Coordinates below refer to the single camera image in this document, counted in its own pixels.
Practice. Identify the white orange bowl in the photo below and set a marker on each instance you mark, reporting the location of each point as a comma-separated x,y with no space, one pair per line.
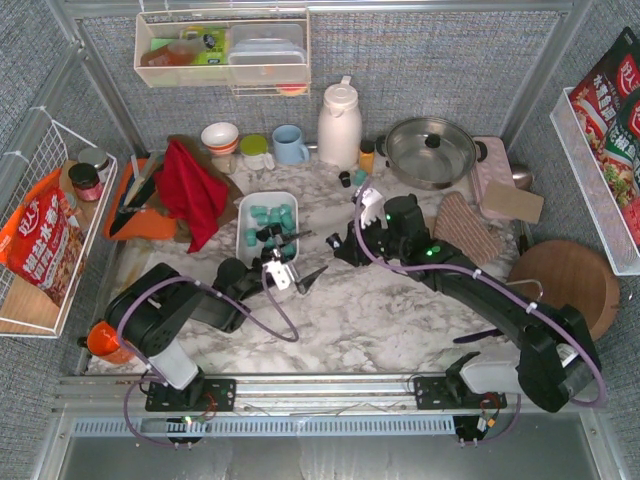
220,138

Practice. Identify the red snack bag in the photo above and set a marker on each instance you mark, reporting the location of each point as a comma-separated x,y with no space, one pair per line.
39,243

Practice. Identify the green lid cup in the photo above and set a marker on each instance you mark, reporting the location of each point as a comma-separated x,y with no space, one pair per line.
255,153

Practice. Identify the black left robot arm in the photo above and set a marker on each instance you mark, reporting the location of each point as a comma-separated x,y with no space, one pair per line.
149,314

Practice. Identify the clear plastic container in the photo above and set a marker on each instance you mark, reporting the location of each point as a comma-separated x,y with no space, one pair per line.
267,53

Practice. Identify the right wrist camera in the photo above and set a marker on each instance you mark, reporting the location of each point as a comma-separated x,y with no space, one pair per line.
372,205

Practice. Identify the white wire basket right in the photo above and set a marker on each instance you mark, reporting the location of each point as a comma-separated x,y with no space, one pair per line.
617,241

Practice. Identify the metal rail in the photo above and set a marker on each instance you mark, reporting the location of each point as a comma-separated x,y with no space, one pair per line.
311,394

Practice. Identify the blue mug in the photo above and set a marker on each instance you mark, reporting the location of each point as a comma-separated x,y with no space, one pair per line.
289,146

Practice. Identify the pink tray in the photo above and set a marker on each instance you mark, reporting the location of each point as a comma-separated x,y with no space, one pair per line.
494,167

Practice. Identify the white wall shelf basket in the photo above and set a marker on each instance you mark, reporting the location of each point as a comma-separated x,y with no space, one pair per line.
188,48

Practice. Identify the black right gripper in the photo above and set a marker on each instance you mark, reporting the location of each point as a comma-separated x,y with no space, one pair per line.
360,242

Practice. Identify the pink striped cloth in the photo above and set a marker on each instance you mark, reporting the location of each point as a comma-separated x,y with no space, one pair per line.
457,224

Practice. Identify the white wire basket left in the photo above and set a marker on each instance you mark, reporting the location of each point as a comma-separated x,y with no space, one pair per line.
26,311

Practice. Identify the green capsule number three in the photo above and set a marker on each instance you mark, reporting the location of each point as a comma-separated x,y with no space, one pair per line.
287,223

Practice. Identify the white thermos jug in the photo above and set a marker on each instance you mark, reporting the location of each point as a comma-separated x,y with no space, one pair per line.
340,125

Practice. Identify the brown sponge pad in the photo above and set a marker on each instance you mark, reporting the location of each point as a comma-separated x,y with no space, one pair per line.
512,202

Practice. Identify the stainless steel pan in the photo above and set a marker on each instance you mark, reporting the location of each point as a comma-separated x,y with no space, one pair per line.
430,153

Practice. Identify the round wooden cutting board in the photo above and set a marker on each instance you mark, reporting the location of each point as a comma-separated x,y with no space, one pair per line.
562,272

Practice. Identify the black coffee capsule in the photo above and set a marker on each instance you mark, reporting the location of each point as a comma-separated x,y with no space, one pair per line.
334,241
345,179
268,232

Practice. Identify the white wire basket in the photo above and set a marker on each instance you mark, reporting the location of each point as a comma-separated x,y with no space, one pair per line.
617,241
26,311

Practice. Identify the red seasoning packets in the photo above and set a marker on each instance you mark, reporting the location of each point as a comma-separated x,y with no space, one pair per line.
606,105

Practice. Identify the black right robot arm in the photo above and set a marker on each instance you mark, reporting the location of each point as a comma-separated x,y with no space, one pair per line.
558,362

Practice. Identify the orange cup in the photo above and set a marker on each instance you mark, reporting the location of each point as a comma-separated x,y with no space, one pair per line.
102,342

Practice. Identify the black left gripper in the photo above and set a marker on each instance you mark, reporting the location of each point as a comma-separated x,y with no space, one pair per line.
275,255

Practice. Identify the dark lid jar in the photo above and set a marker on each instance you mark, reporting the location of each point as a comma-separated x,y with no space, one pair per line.
86,182

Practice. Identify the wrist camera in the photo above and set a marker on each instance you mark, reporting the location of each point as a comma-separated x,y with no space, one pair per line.
372,205
283,274

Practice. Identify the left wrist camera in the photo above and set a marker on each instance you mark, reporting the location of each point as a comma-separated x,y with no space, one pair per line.
283,274

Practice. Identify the red cloth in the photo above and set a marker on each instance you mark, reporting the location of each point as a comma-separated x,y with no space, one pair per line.
194,192

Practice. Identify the white storage basket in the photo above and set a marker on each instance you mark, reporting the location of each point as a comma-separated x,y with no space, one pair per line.
270,199

